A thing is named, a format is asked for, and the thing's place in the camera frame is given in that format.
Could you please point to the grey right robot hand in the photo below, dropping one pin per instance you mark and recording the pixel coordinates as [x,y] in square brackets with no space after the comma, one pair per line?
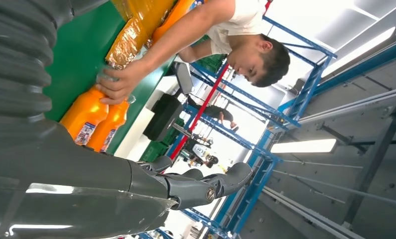
[69,184]

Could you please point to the yellow taped cardboard sheet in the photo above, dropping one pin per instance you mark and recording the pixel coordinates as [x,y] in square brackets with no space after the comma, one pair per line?
[128,43]

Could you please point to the white table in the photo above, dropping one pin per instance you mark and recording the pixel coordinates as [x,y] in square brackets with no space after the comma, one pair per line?
[135,135]

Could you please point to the black carrying case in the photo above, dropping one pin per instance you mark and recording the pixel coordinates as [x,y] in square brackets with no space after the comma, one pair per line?
[163,117]

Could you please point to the green table cover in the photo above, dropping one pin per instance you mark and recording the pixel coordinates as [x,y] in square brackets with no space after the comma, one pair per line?
[82,49]

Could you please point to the grey tablet on stand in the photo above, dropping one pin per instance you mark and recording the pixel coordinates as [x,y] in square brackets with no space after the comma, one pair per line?
[184,77]

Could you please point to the green plastic crates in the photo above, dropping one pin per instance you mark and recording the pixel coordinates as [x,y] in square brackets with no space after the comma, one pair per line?
[161,148]
[211,61]

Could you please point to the person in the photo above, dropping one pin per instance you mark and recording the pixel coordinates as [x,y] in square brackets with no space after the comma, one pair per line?
[240,19]
[214,112]

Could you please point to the blue metal rack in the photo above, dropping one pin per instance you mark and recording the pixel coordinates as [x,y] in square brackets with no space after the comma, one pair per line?
[308,87]

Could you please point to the ceiling light panel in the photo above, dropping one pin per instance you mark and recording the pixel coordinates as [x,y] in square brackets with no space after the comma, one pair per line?
[359,52]
[303,146]

